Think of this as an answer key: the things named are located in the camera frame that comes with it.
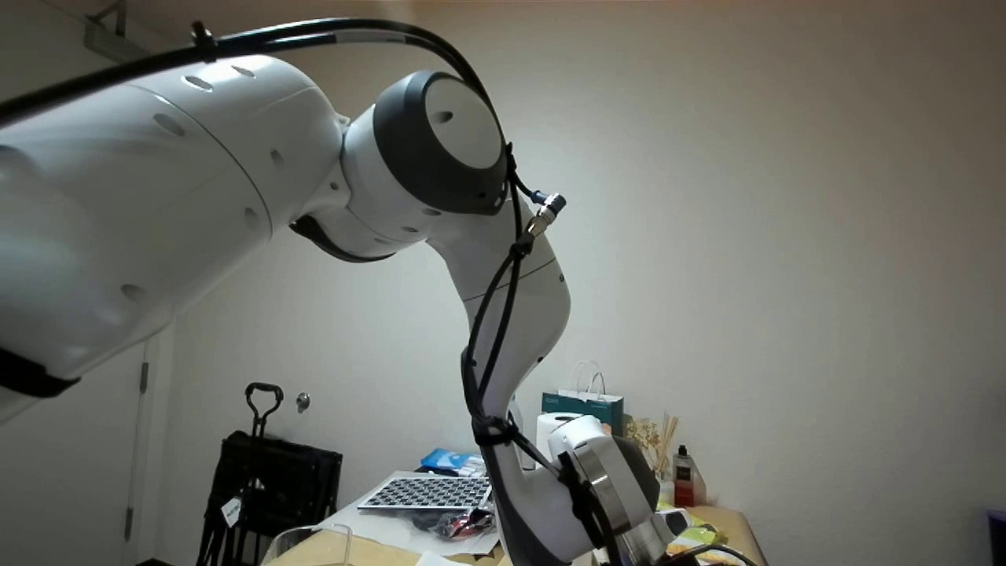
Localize jar of wooden sticks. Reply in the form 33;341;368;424
625;411;686;506

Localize yellow green snack packets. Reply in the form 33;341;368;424
662;506;729;558

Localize black red tool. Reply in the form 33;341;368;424
409;506;498;543

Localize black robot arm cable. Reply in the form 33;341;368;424
0;14;575;566

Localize blue tissue pack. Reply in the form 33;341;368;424
417;447;490;481

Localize grey keyboard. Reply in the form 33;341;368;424
355;469;498;516

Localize large white flat board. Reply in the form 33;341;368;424
334;488;510;559

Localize green paper gift bag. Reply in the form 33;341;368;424
542;368;630;439

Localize dark red-capped sauce bottle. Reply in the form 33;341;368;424
674;445;700;511

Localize grey ceiling bracket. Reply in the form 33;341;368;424
81;0;139;63

